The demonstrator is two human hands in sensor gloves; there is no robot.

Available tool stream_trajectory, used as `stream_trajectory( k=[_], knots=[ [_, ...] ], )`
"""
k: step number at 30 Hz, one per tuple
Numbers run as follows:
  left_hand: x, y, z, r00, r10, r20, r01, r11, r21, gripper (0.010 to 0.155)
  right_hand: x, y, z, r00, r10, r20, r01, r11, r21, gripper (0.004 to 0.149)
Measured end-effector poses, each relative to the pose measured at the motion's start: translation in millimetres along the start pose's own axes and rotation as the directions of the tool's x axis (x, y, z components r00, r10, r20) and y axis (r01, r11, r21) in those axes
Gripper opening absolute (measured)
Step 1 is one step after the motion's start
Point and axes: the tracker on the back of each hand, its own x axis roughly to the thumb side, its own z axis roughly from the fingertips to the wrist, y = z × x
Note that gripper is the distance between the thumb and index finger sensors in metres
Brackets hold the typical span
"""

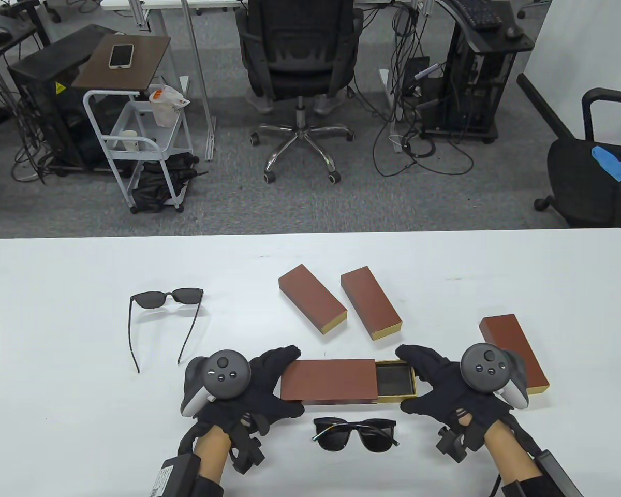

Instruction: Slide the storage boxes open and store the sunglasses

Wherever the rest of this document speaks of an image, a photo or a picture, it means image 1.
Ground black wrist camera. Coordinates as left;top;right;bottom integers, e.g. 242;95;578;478
230;430;266;474
436;426;469;464

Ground brown sliding storage box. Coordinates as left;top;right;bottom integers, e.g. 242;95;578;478
341;266;403;341
279;358;420;407
479;314;550;395
278;264;348;334

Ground brown side table top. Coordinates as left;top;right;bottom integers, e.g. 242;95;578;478
71;35;172;94

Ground grey tracking controller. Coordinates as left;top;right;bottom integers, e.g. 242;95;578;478
461;343;528;411
181;350;252;419

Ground white utility cart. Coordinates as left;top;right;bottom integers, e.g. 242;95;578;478
83;83;195;214

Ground tangle of black cables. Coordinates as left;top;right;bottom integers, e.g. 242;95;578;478
373;88;474;177

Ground black wrist battery pack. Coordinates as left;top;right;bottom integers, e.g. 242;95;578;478
150;453;202;497
530;449;583;497

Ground black keyboard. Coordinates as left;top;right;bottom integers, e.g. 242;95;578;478
453;0;504;29

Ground black computer cart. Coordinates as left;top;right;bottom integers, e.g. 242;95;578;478
423;0;535;144

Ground person's right forearm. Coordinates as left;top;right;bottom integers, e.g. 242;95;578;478
484;422;541;485

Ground person's left forearm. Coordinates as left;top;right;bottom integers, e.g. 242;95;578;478
194;425;233;487

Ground person's right hand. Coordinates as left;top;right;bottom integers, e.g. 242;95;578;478
396;344;515;451

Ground silver aluminium post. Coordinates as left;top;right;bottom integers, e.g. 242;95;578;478
180;0;218;162

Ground black desk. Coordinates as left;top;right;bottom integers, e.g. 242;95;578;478
0;10;45;60

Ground white partition board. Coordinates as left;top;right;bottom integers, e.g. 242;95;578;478
516;0;621;151

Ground person's left hand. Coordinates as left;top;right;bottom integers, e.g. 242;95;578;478
191;346;305;436

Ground black sunglasses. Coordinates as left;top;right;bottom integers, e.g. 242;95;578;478
128;288;204;373
312;417;399;452

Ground black equipment cabinet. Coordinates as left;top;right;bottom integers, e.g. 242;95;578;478
8;24;122;174

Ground black bag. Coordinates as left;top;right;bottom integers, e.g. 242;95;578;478
131;153;208;212

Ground black armchair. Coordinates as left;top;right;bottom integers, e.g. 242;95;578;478
534;88;621;233

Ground white plastic bag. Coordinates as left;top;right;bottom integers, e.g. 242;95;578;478
149;84;190;128

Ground black mesh office chair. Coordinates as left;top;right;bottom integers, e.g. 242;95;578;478
236;0;365;184

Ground white smartphone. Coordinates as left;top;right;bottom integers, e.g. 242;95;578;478
108;43;135;70

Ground black computer tower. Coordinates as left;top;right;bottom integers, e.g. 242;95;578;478
442;31;515;133

